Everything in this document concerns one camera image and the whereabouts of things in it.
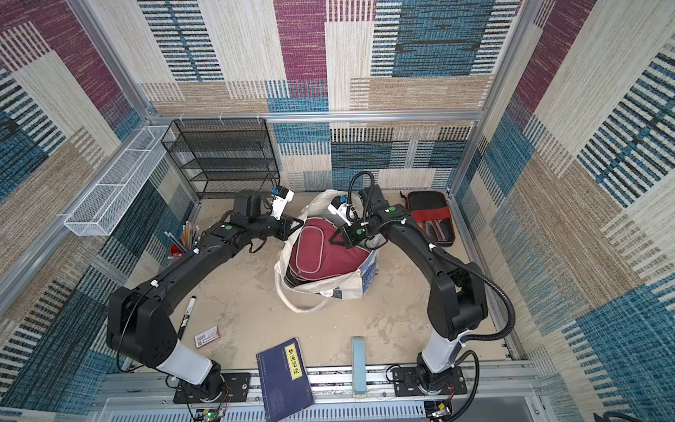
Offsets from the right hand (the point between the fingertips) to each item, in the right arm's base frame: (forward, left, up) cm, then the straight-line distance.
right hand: (338, 241), depth 82 cm
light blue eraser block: (-31, -5, -12) cm, 34 cm away
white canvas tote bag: (-12, -7, -6) cm, 15 cm away
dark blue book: (-36, +15, -18) cm, 42 cm away
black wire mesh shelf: (+42, +46, +2) cm, 63 cm away
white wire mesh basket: (+1, +63, +16) cm, 65 cm away
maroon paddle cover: (-5, +8, -1) cm, 9 cm away
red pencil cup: (+5, +52, -8) cm, 53 cm away
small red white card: (-23, +41, -17) cm, 50 cm away
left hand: (+4, +10, +4) cm, 12 cm away
